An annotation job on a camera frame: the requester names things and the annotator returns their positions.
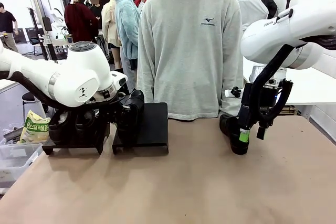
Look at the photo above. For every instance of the black metal shoe stand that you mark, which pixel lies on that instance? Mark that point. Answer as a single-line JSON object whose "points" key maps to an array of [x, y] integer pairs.
{"points": [[155, 124], [73, 149]]}

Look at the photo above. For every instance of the background wooden desk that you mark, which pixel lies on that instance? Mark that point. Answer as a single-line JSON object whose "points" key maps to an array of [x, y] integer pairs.
{"points": [[63, 41]]}

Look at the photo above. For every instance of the background person dark top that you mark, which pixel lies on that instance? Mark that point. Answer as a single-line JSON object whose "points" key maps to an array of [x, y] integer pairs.
{"points": [[95, 16]]}

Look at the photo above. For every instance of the mannequin in white shirt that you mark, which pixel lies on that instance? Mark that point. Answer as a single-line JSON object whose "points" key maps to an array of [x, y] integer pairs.
{"points": [[252, 6]]}

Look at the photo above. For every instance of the low white table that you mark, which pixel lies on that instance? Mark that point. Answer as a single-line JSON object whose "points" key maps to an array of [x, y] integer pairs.
{"points": [[8, 85]]}

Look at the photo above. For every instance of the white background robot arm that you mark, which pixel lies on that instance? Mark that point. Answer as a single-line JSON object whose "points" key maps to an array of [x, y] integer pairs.
{"points": [[56, 19]]}

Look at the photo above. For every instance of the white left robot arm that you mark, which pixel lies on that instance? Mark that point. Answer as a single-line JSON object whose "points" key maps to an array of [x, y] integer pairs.
{"points": [[78, 77]]}

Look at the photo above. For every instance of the person left forearm grey sleeve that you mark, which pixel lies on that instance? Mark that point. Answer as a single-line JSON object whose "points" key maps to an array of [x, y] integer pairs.
{"points": [[233, 77]]}

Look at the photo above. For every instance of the mannequin in cream jacket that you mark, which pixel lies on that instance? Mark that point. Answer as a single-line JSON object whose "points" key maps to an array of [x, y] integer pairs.
{"points": [[109, 22]]}

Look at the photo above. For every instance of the mannequin in dark red sweater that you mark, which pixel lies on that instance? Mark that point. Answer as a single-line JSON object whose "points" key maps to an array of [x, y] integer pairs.
{"points": [[81, 22]]}

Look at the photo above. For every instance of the clear plastic bin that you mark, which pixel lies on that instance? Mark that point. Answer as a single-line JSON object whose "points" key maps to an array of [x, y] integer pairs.
{"points": [[15, 161]]}

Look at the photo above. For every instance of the green yellow snack bag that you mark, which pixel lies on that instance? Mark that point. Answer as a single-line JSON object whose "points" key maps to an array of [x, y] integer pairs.
{"points": [[34, 129]]}

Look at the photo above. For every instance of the black camera stand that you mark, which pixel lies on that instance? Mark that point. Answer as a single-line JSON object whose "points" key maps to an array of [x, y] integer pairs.
{"points": [[46, 53]]}

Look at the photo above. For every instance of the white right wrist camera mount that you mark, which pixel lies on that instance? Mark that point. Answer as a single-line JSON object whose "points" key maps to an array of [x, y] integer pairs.
{"points": [[228, 93]]}

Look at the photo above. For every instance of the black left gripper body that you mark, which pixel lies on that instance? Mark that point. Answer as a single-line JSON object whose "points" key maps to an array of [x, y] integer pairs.
{"points": [[122, 112]]}

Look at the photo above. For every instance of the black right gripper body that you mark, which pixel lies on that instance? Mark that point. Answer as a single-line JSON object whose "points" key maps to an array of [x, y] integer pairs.
{"points": [[249, 108]]}

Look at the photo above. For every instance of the mannequin in light blue fleece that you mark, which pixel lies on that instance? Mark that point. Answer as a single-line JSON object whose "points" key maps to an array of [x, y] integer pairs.
{"points": [[127, 24]]}

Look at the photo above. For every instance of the person right forearm grey sleeve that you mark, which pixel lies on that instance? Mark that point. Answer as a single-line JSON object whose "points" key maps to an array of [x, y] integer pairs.
{"points": [[145, 82]]}

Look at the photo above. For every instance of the black office chair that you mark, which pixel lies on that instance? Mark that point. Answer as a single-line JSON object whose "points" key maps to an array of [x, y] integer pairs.
{"points": [[36, 41]]}

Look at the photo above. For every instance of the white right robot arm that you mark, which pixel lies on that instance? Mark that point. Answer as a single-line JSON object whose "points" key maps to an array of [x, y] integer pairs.
{"points": [[288, 32]]}

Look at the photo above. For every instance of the background person black tshirt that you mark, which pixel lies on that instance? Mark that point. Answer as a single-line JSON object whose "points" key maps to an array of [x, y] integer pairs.
{"points": [[8, 22]]}

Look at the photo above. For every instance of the person in grey sweatshirt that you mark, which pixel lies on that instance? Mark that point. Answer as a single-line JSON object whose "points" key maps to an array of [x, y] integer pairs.
{"points": [[189, 51]]}

